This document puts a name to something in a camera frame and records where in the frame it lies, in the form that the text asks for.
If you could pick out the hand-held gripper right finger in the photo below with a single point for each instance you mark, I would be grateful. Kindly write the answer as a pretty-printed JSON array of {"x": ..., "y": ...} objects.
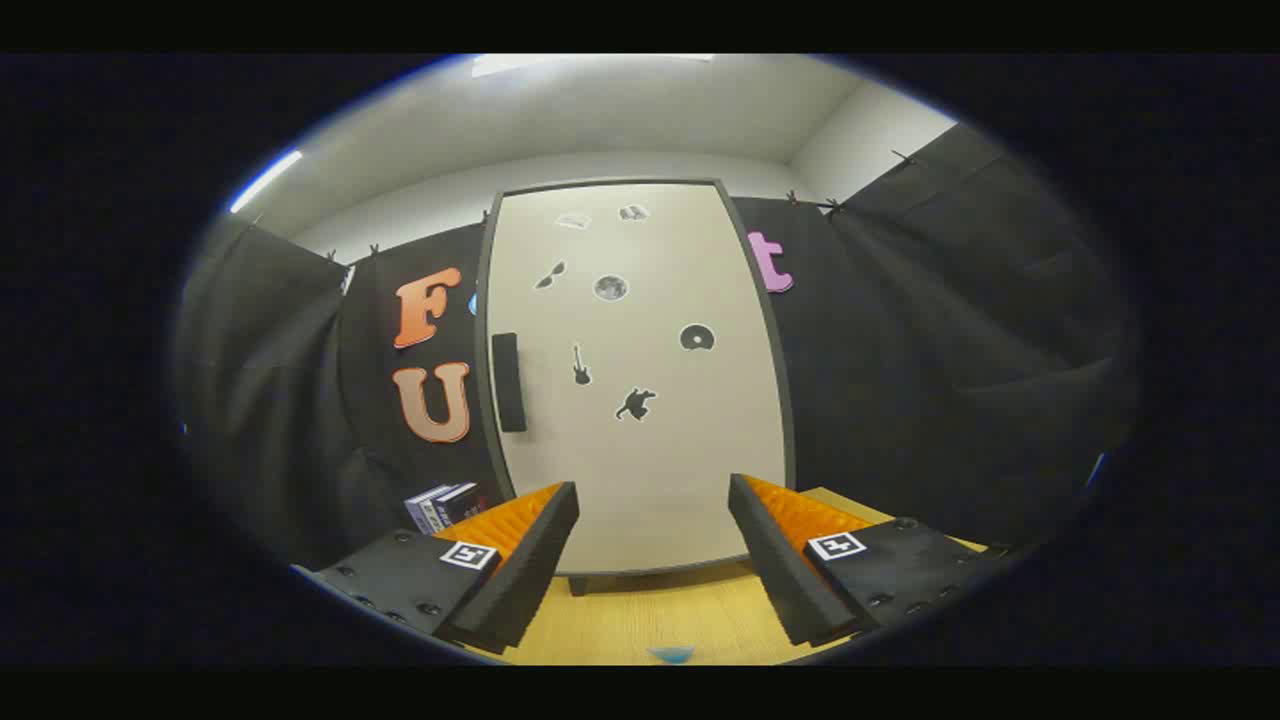
[{"x": 775, "y": 560}]

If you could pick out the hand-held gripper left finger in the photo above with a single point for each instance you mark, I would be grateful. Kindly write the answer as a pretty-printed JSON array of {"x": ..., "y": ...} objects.
[{"x": 535, "y": 560}]

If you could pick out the grey cabinet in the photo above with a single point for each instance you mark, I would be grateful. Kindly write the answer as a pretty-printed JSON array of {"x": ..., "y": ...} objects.
[{"x": 578, "y": 586}]

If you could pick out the light blue spine book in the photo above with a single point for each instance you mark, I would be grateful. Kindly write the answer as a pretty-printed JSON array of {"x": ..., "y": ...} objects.
[{"x": 425, "y": 512}]

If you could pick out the black backdrop cloth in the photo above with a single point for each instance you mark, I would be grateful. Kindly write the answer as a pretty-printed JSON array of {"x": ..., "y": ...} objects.
[{"x": 950, "y": 350}]

